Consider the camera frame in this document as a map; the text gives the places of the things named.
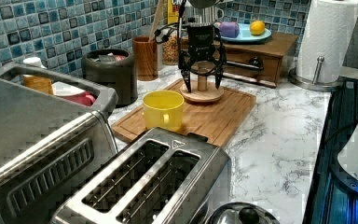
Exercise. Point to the glass jar of nuts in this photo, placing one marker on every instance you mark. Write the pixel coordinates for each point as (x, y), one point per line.
(169, 48)

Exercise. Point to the round wooden container lid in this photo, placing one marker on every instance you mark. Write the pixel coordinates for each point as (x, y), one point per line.
(202, 91)

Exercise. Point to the steel pot lid black knob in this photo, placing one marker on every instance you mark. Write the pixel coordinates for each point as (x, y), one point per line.
(241, 213)

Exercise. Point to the white paper towel roll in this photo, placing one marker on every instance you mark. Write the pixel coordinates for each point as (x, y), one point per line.
(328, 31)

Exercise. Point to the light blue plate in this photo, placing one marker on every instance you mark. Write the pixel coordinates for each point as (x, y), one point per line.
(245, 35)

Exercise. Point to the purple sponge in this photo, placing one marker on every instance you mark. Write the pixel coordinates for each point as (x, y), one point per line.
(229, 29)

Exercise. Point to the yellow lemon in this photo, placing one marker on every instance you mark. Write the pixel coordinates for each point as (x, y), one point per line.
(257, 27)

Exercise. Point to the silver two-slot toaster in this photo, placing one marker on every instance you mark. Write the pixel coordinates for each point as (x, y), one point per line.
(161, 177)

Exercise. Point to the yellow cardboard box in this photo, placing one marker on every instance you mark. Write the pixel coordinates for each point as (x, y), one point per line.
(173, 7)

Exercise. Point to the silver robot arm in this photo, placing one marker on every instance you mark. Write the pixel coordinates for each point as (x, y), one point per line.
(196, 11)

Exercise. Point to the black round tea container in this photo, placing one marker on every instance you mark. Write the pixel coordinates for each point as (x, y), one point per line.
(99, 66)

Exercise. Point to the orange supplement bottle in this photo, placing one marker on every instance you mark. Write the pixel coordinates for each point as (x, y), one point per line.
(38, 83)

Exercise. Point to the red English Breakfast tea bag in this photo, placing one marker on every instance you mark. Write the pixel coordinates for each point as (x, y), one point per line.
(119, 58)

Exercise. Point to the yellow mug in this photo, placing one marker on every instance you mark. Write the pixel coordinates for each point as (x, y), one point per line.
(163, 109)

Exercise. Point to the white bottle cap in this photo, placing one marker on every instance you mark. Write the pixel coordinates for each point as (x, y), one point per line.
(34, 61)

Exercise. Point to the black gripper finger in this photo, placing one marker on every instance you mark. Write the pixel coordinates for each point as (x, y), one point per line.
(219, 70)
(185, 67)

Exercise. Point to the stainless toaster oven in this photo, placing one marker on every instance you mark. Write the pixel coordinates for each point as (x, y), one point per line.
(49, 146)

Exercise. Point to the wooden spoon handle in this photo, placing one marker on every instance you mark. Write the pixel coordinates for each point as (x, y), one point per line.
(156, 19)

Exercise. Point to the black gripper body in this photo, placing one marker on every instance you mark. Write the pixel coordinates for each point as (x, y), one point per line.
(201, 47)

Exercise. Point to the steel paper towel holder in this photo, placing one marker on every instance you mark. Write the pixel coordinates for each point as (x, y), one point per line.
(314, 84)

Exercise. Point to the brown wooden utensil cup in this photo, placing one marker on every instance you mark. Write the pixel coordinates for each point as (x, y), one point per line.
(146, 58)

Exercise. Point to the wooden drawer box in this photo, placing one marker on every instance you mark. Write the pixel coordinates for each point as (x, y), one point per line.
(265, 62)

